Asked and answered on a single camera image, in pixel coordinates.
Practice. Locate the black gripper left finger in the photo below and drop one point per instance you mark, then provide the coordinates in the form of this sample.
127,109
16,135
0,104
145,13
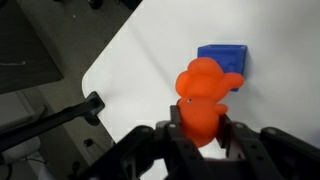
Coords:
140,150

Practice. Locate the blue block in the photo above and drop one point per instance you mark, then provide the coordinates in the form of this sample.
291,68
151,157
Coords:
230,55

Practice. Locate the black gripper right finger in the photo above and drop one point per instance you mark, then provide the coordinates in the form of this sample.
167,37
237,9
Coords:
273,150

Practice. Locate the orange rubber toy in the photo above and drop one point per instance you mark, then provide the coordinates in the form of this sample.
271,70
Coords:
203,100

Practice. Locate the black stand bar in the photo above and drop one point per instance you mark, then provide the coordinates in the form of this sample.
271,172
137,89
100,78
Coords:
50,123

